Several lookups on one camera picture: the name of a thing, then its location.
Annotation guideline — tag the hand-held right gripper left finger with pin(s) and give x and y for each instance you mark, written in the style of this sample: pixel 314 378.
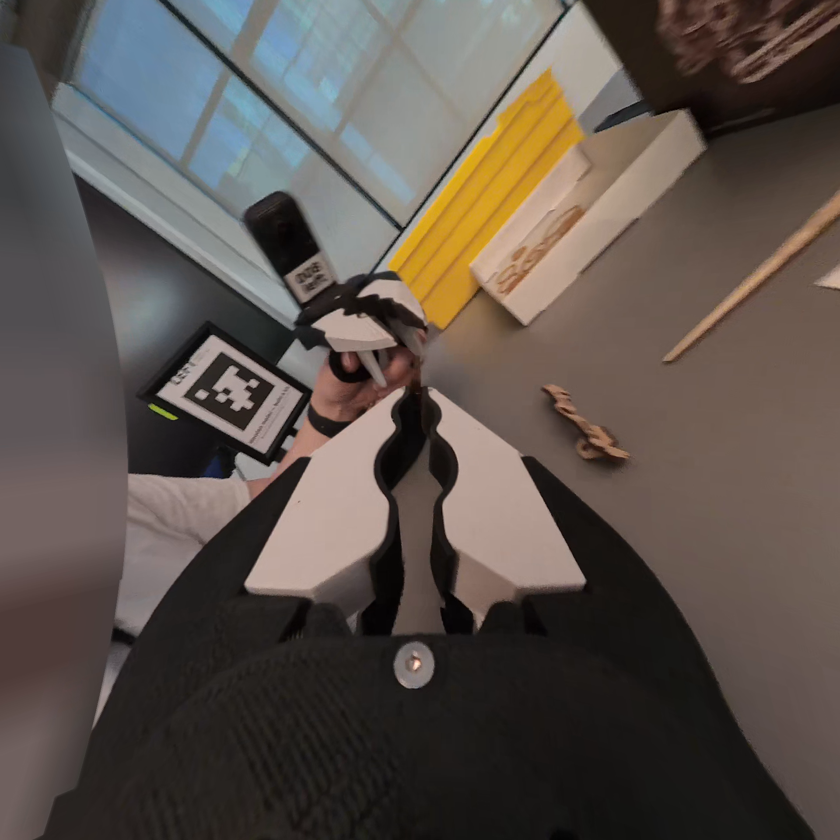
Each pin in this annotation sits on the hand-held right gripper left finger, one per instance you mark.
pixel 321 525

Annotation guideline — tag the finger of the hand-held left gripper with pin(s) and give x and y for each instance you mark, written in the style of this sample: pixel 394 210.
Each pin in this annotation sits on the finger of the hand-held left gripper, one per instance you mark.
pixel 397 294
pixel 354 331

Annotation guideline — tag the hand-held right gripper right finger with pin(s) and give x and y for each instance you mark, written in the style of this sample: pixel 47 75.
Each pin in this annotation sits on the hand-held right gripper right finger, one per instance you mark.
pixel 512 525

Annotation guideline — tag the wooden model part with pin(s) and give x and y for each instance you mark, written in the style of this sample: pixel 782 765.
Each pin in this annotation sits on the wooden model part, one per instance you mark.
pixel 594 436

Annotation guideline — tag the person's left forearm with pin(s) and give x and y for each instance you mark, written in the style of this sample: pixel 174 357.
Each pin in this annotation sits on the person's left forearm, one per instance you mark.
pixel 184 518

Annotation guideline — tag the black model kit box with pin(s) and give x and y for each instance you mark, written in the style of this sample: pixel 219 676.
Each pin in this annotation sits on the black model kit box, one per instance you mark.
pixel 656 79

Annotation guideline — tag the person's left hand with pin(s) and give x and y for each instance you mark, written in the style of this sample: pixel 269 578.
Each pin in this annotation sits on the person's left hand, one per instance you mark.
pixel 354 400

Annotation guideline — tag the yellow plastic bin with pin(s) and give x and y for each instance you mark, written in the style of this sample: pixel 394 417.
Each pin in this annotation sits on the yellow plastic bin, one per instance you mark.
pixel 459 229

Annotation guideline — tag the pile of rubber bands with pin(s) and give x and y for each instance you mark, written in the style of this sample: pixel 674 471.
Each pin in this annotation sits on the pile of rubber bands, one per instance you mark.
pixel 525 262

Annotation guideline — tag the large glass window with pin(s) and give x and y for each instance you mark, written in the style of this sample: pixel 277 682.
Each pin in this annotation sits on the large glass window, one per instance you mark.
pixel 262 98

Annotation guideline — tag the black framed marker sign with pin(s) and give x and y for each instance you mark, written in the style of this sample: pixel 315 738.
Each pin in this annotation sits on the black framed marker sign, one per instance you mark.
pixel 197 374

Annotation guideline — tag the white cardboard tray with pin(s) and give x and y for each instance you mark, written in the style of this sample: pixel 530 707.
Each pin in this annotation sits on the white cardboard tray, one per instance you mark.
pixel 630 184

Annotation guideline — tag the thin wooden strip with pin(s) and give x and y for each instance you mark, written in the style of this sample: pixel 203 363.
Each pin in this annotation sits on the thin wooden strip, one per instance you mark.
pixel 748 282

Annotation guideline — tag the assembly instruction booklet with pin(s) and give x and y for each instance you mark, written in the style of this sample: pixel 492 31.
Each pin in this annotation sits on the assembly instruction booklet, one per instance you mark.
pixel 830 279

